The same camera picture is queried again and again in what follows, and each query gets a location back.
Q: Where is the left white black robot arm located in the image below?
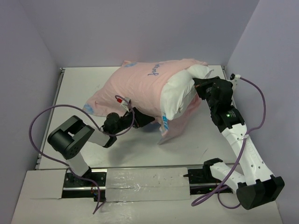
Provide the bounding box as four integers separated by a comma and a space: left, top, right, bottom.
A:
47, 107, 155, 186

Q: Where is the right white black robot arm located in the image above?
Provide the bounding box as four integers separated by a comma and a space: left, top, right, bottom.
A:
191, 74, 285, 210

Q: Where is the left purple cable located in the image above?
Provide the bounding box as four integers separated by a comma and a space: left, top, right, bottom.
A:
29, 94, 135, 215

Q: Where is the white pillow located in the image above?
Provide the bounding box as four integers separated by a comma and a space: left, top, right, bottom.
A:
160, 64, 213, 120

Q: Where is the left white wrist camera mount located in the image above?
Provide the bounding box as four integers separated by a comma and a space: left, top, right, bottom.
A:
115, 95, 131, 112

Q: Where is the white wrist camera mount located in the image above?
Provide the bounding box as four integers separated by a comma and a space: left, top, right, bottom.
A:
115, 95, 131, 112
229, 73, 241, 89

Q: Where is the blue and pink printed pillowcase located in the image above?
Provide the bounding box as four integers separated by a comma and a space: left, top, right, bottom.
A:
83, 59, 208, 144

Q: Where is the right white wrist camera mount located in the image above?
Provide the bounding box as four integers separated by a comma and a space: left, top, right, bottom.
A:
229, 73, 241, 89

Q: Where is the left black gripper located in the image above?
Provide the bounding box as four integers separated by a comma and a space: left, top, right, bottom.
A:
113, 107, 154, 134

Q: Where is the silver base mounting rail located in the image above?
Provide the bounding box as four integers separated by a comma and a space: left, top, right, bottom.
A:
62, 167, 220, 203

